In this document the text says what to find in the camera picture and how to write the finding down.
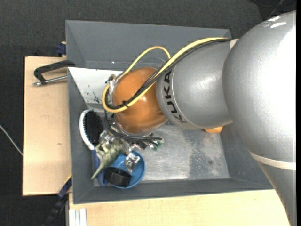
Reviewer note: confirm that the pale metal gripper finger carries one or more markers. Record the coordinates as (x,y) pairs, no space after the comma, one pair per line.
(103,138)
(131,161)

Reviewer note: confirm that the blue bowl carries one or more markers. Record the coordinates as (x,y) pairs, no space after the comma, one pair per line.
(138,173)

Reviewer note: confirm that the white and blue hairbrush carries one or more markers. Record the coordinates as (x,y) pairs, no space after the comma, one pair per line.
(92,126)

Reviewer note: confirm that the green toy dinosaur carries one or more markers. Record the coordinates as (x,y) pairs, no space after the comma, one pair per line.
(110,155)

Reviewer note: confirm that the grey metal bin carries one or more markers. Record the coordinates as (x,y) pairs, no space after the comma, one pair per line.
(188,156)

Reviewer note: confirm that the pale cardboard board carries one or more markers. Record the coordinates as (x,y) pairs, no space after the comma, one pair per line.
(44,131)

